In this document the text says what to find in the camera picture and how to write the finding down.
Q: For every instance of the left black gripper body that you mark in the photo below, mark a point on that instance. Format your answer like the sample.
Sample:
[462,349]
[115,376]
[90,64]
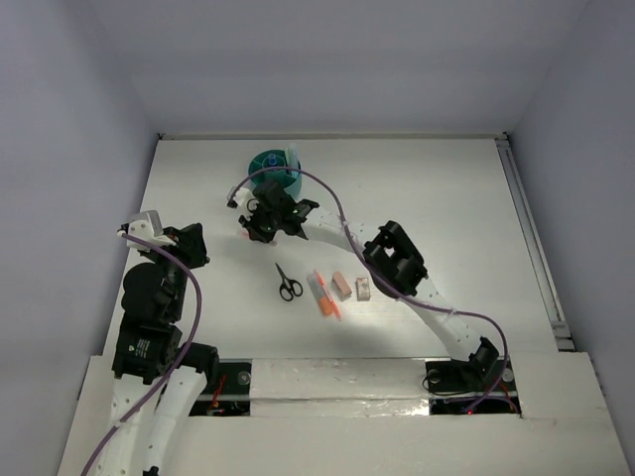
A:
[190,243]

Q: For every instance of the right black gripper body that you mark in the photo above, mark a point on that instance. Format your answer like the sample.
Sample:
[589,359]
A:
[263,223]

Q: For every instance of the red thin pen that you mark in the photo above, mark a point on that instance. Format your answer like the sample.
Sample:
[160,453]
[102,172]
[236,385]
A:
[335,308]

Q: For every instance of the orange highlighter marker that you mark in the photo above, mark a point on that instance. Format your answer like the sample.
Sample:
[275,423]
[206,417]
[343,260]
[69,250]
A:
[323,302]

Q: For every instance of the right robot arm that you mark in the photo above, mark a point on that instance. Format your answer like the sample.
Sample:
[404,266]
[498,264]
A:
[397,268]

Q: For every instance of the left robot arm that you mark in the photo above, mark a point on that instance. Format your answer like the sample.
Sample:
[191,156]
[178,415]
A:
[158,372]

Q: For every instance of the teal round desk organizer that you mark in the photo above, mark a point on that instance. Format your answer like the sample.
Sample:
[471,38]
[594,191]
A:
[288,178]

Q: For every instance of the pink eraser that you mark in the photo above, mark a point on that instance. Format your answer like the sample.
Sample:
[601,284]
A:
[341,286]

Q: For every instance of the white boxed eraser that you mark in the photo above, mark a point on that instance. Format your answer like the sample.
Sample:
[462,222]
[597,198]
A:
[363,289]

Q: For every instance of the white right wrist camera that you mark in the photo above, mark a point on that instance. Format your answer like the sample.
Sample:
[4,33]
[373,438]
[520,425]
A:
[239,197]

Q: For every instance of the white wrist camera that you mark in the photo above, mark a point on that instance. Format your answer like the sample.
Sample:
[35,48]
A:
[145,227]
[239,197]

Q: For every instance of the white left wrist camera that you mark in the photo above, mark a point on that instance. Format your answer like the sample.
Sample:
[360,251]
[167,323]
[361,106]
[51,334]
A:
[145,227]

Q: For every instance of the black handled scissors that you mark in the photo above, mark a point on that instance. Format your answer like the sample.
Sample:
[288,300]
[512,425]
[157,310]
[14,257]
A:
[289,289]

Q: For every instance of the aluminium side rail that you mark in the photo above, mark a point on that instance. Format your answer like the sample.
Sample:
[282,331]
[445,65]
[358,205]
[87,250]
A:
[545,282]

